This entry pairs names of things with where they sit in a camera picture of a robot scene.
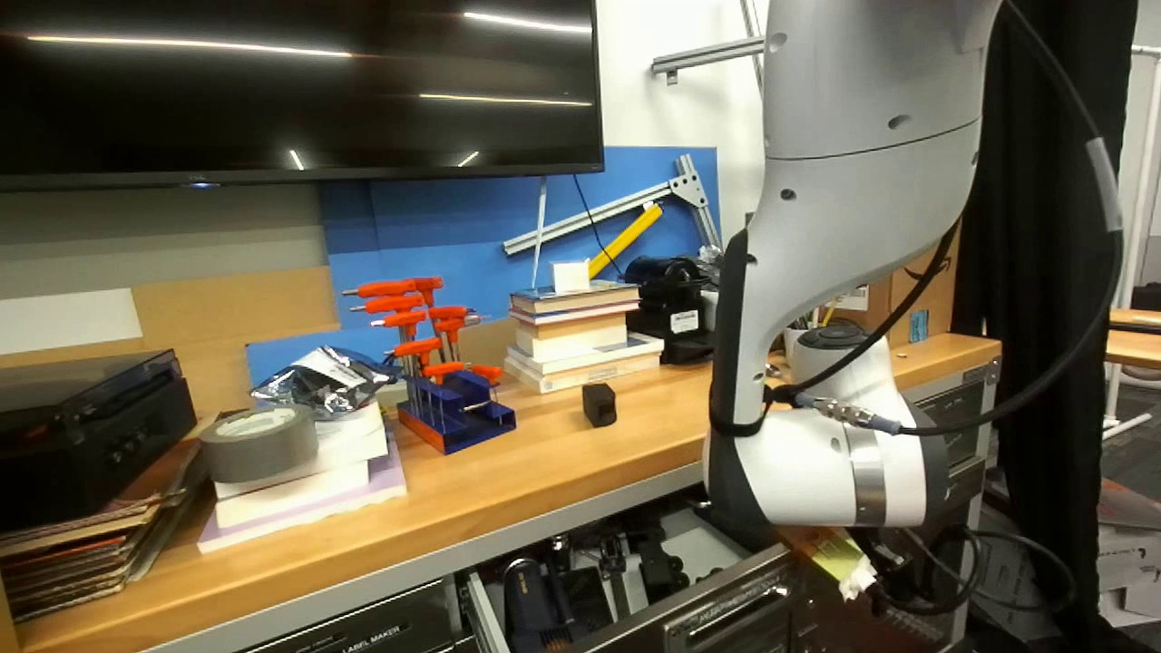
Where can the black flat screen monitor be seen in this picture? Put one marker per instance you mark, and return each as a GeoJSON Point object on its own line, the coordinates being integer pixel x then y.
{"type": "Point", "coordinates": [302, 85]}

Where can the small white box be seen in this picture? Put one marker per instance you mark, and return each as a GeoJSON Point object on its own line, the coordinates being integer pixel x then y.
{"type": "Point", "coordinates": [569, 276]}

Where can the stack of books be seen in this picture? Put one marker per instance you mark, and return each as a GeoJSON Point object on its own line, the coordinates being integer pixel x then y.
{"type": "Point", "coordinates": [573, 333]}

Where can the white paper stack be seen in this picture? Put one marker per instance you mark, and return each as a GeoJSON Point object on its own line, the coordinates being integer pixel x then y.
{"type": "Point", "coordinates": [354, 437]}

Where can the wooden side table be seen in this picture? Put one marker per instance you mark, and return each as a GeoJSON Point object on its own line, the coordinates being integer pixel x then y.
{"type": "Point", "coordinates": [1137, 347]}

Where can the black curtain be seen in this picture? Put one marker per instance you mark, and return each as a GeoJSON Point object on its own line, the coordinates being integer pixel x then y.
{"type": "Point", "coordinates": [1040, 240]}

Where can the blue hex key stand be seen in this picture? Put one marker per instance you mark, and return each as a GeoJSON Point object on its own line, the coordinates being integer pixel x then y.
{"type": "Point", "coordinates": [457, 420]}

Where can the blue foam wall board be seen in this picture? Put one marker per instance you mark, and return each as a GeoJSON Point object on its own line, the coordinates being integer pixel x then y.
{"type": "Point", "coordinates": [421, 230]}

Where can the grey duct tape roll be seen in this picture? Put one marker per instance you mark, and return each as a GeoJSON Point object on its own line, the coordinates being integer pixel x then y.
{"type": "Point", "coordinates": [260, 441]}

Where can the small black cube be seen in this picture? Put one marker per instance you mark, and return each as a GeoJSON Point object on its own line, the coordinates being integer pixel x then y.
{"type": "Point", "coordinates": [600, 403]}

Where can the brown cardboard sheet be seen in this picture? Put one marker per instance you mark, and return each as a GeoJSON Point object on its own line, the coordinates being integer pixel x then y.
{"type": "Point", "coordinates": [242, 315]}

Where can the white paper sheet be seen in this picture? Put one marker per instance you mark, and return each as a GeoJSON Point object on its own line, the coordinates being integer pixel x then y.
{"type": "Point", "coordinates": [59, 321]}

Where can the crumpled silver foil bag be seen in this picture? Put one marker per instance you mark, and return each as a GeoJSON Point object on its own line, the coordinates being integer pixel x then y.
{"type": "Point", "coordinates": [320, 378]}

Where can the aluminium square ruler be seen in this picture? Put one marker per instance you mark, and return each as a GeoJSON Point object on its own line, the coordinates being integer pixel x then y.
{"type": "Point", "coordinates": [604, 207]}

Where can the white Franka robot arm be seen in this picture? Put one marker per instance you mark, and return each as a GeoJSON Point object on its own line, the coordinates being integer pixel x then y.
{"type": "Point", "coordinates": [845, 182]}

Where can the yellow spirit level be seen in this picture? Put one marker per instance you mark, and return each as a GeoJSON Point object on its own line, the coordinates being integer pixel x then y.
{"type": "Point", "coordinates": [620, 240]}

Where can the black hard case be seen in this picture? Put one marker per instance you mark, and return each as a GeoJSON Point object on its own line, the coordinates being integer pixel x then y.
{"type": "Point", "coordinates": [91, 437]}

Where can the grey metal bar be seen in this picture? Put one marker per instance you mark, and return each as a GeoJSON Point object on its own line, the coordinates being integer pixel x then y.
{"type": "Point", "coordinates": [707, 57]}

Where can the stack of dark boards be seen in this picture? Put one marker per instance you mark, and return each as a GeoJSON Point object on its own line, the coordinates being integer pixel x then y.
{"type": "Point", "coordinates": [72, 564]}

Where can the gold wrist camera bar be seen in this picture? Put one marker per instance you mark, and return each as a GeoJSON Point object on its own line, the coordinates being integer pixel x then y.
{"type": "Point", "coordinates": [834, 564]}

